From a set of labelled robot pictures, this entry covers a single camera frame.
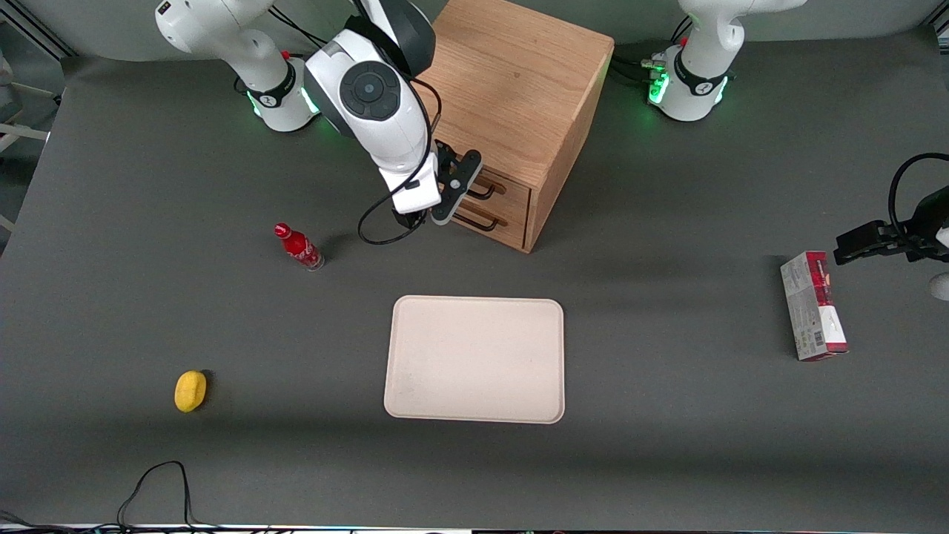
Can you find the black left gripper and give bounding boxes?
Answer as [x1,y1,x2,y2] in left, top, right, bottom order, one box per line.
[834,187,949,266]

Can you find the black wire drawer handle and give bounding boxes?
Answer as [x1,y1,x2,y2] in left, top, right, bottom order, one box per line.
[469,174,509,200]
[452,208,509,232]

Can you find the wooden drawer with gripped handle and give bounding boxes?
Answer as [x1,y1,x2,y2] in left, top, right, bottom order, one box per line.
[474,167,533,223]

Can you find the wooden drawer kept shut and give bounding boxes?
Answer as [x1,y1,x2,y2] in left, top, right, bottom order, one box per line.
[449,199,529,251]

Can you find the wooden drawer cabinet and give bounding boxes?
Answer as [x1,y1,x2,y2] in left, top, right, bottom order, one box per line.
[415,0,615,254]

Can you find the red and white carton box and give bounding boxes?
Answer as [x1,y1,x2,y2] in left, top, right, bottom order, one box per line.
[780,251,850,362]

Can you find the red cola bottle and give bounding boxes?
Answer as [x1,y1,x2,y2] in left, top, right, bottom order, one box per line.
[274,222,325,272]

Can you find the beige plastic tray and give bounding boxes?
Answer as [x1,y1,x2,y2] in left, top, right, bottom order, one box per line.
[383,295,566,425]

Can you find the yellow lemon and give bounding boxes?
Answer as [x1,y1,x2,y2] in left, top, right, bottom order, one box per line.
[174,370,208,413]

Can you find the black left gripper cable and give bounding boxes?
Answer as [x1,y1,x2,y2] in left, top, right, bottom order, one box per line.
[888,152,949,240]

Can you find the black right base cables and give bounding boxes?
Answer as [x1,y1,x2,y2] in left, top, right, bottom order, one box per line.
[268,6,331,49]

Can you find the black base cables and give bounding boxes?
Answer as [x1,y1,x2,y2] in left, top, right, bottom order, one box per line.
[268,6,331,49]
[612,15,694,86]

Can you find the black left base cables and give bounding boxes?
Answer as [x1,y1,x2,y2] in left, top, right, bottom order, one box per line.
[612,15,694,86]

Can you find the black looped floor cable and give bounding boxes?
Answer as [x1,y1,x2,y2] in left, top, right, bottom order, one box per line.
[117,461,197,530]

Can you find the white metal frame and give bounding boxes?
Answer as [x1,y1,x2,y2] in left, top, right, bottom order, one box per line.
[0,52,66,232]

